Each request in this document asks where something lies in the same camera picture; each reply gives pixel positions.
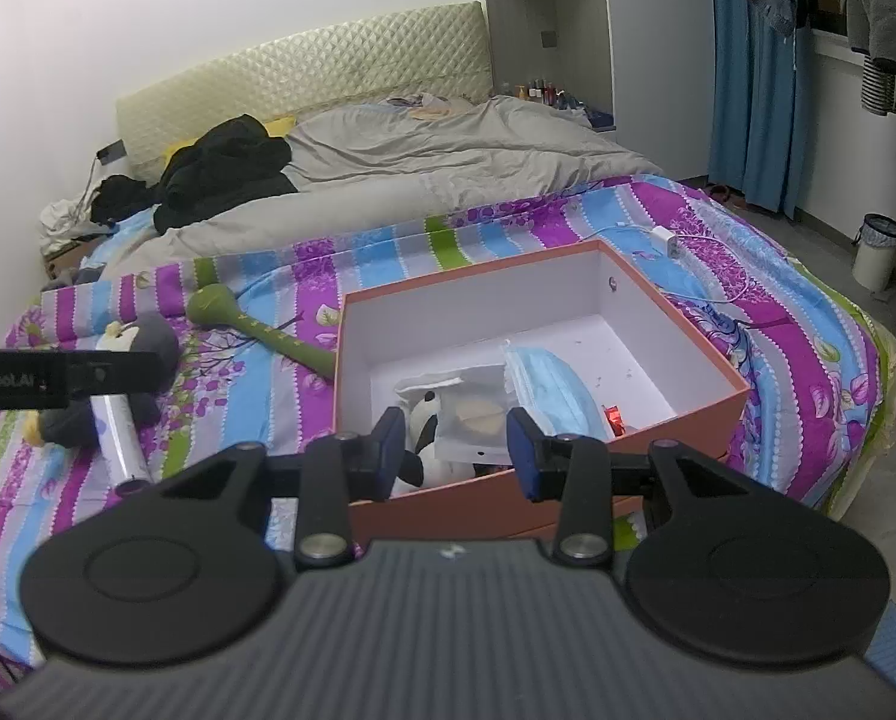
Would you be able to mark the small panda plush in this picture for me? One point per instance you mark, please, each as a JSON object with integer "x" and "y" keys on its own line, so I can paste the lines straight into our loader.
{"x": 420, "y": 468}

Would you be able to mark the wall power socket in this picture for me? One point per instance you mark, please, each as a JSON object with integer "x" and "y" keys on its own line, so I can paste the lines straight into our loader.
{"x": 111, "y": 152}

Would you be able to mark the orange cardboard box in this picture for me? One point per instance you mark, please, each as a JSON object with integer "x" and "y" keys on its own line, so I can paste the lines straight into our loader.
{"x": 575, "y": 336}

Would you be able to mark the grey duvet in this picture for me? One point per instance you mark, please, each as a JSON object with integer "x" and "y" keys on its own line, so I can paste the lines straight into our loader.
{"x": 363, "y": 166}

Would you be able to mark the white crumpled clothes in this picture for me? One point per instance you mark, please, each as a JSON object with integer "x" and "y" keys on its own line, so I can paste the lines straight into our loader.
{"x": 64, "y": 222}

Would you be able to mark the white phone charger plug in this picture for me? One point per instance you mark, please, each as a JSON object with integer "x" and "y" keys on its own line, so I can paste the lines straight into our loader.
{"x": 665, "y": 241}

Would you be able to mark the yellow pillow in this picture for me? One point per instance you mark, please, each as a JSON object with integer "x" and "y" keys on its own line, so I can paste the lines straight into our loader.
{"x": 277, "y": 128}

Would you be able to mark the grey wardrobe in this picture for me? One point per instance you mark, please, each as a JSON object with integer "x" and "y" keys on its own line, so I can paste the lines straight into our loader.
{"x": 649, "y": 64}

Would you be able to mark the blue face mask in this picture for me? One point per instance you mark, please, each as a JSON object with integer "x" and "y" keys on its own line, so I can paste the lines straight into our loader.
{"x": 552, "y": 393}

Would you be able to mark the grey white penguin plush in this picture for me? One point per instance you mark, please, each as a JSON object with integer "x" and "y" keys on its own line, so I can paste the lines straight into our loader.
{"x": 73, "y": 427}

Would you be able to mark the clear zip pouch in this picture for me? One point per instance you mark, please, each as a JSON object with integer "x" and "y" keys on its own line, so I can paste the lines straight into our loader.
{"x": 472, "y": 420}

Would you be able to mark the small bottles on shelf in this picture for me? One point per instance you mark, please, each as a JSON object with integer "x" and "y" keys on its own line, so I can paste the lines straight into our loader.
{"x": 559, "y": 99}

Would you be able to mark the striped colourful bed sheet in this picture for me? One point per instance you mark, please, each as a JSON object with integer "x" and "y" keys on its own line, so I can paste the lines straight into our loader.
{"x": 821, "y": 371}

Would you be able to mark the cream quilted headboard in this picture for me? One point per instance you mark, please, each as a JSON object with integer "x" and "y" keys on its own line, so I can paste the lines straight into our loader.
{"x": 442, "y": 50}

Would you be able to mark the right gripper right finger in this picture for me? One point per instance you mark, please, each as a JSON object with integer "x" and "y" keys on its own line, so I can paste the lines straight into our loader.
{"x": 708, "y": 558}

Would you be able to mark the small black clothes heap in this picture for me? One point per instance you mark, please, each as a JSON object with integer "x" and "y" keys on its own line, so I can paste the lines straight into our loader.
{"x": 116, "y": 198}

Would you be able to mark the blue curtain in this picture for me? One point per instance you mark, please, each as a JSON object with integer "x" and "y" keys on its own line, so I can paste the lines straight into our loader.
{"x": 761, "y": 107}

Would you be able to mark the green plush massage stick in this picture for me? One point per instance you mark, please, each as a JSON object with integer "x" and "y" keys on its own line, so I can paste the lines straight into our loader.
{"x": 215, "y": 306}

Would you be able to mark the white waste bin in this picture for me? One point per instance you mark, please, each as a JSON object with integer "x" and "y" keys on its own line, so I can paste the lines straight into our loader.
{"x": 875, "y": 246}

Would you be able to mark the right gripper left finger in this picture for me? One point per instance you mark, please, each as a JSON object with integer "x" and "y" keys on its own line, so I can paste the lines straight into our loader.
{"x": 193, "y": 564}

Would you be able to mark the red foil tea packet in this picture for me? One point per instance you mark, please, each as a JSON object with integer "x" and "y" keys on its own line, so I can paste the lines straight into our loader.
{"x": 618, "y": 425}

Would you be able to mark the black clothes pile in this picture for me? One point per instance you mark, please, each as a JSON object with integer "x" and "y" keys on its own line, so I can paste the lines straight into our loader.
{"x": 234, "y": 163}

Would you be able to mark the white lilac spray can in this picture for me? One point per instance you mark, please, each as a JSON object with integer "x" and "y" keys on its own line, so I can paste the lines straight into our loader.
{"x": 119, "y": 443}

